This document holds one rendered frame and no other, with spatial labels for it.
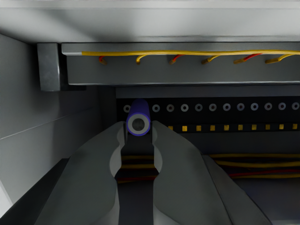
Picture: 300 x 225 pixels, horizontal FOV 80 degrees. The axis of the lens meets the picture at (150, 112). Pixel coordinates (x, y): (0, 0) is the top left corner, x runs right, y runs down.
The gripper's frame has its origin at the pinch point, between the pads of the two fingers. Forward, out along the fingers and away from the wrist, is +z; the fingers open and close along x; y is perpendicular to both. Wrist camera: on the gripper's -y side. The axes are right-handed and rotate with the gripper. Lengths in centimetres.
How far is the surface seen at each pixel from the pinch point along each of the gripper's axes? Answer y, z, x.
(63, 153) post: 3.8, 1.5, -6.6
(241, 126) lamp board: 7.3, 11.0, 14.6
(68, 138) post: 3.1, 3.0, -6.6
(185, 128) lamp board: 7.5, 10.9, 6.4
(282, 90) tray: 2.4, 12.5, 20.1
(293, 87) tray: 2.0, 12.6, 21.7
